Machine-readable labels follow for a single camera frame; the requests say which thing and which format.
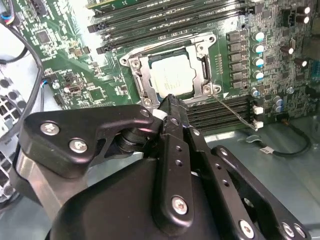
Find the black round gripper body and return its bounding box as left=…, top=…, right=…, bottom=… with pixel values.
left=49, top=161, right=236, bottom=240

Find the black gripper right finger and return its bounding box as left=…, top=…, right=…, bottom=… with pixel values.
left=177, top=98, right=312, bottom=240

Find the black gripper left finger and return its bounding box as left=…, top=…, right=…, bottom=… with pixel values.
left=18, top=94, right=195, bottom=233

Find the thin metal locking lever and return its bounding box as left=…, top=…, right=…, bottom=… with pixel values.
left=126, top=32, right=217, bottom=60
left=211, top=93, right=260, bottom=132

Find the metal socket cover frame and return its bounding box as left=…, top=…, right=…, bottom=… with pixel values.
left=129, top=41, right=213, bottom=105

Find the silver CPU with green edge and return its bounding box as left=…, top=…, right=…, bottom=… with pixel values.
left=147, top=50, right=198, bottom=100

